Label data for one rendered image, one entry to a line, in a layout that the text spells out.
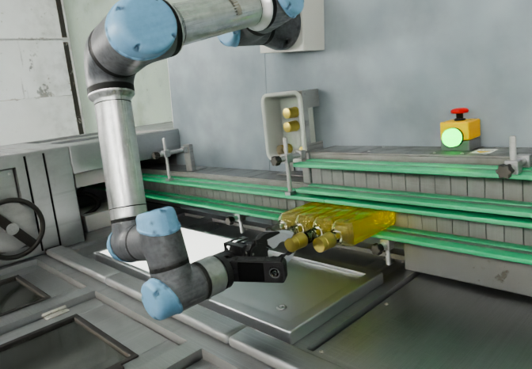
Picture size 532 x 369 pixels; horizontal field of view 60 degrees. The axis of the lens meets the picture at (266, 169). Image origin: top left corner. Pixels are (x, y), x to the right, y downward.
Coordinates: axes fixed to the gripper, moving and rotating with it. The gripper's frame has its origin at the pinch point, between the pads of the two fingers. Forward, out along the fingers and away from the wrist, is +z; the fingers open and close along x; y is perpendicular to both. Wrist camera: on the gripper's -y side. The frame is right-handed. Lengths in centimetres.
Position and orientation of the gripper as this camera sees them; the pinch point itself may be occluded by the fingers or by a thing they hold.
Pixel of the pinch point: (292, 244)
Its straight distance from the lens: 105.1
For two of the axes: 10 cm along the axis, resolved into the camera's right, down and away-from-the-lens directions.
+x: 1.1, 9.8, 1.6
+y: -7.0, -0.4, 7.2
